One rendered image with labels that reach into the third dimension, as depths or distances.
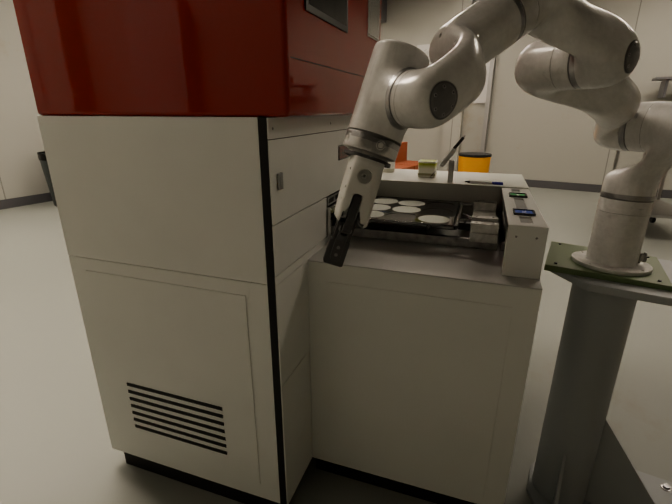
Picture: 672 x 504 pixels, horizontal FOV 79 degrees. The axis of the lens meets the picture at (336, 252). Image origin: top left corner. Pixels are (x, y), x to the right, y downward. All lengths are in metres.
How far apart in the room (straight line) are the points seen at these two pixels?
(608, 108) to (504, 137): 6.69
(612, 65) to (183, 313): 1.12
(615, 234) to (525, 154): 6.48
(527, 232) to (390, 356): 0.51
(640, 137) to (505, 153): 6.54
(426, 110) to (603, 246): 0.84
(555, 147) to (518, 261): 6.56
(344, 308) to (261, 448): 0.49
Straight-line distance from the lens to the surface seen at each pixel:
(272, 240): 1.00
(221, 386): 1.30
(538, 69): 0.97
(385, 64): 0.63
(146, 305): 1.32
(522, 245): 1.15
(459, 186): 1.67
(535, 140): 7.70
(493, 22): 0.76
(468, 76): 0.60
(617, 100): 1.09
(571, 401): 1.48
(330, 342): 1.29
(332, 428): 1.49
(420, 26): 8.25
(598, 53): 0.90
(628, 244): 1.30
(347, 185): 0.60
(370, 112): 0.61
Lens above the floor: 1.24
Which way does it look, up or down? 19 degrees down
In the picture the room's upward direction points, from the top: straight up
